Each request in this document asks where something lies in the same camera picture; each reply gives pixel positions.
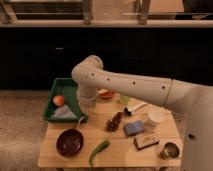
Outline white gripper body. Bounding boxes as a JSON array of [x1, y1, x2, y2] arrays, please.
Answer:
[[77, 92, 98, 115]]

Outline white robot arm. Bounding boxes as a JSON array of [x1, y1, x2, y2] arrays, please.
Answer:
[[71, 55, 213, 171]]

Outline orange bowl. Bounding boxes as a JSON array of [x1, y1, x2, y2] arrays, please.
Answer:
[[98, 89, 115, 100]]

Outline dark purple bowl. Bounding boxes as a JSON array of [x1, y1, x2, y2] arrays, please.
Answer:
[[56, 129, 84, 157]]

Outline green plastic tray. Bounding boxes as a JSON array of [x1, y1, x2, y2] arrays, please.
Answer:
[[43, 78, 89, 123]]

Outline grey cloth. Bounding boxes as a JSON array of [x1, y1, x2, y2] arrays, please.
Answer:
[[53, 105, 77, 119]]

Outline orange fruit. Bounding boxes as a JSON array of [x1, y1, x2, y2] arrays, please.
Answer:
[[53, 95, 65, 107]]

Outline dark grape bunch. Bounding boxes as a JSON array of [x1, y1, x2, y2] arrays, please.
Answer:
[[106, 112, 123, 131]]

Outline light green object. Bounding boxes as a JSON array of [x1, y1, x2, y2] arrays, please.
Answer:
[[119, 95, 130, 106]]

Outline white black spoon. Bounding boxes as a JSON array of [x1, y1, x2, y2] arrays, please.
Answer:
[[124, 102, 146, 116]]

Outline wooden table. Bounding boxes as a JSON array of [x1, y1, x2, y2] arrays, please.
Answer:
[[37, 95, 182, 168]]

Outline blue sponge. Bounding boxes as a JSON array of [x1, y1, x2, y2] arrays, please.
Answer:
[[124, 120, 144, 136]]

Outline brown wooden block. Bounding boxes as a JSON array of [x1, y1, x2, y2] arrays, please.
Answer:
[[133, 135, 160, 150]]

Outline white cup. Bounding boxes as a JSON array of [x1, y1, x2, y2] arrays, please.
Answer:
[[147, 109, 165, 127]]

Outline metal cup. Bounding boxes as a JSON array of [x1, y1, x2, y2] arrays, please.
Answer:
[[159, 142, 180, 159]]

